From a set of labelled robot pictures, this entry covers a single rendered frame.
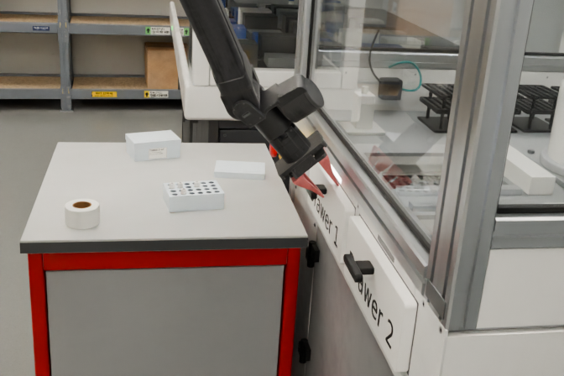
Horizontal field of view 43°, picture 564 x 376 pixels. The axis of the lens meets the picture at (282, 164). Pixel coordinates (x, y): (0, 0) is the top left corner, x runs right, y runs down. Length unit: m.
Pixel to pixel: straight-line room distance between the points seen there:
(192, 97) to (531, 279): 1.39
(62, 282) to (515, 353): 0.94
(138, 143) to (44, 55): 3.73
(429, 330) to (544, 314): 0.14
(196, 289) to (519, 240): 0.86
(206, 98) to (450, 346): 1.36
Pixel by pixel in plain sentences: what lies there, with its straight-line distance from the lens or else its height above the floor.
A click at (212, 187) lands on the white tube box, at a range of 1.65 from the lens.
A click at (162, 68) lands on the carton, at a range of 5.16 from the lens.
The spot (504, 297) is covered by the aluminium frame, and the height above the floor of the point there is 0.99.
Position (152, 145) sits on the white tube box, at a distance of 1.91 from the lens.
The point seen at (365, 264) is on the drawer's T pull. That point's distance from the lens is 1.10.
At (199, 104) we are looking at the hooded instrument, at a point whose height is 0.85.
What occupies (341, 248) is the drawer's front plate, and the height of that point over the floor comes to 0.85.
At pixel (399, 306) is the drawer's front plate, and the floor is 0.91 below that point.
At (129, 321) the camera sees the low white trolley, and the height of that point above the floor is 0.56.
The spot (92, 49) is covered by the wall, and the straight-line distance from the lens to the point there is 5.57.
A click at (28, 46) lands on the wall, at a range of 5.59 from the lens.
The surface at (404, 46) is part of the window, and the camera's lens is 1.08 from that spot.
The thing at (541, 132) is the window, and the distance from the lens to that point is 0.86.
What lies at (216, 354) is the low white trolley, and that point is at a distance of 1.66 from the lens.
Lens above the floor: 1.41
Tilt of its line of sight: 20 degrees down
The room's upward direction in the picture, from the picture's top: 4 degrees clockwise
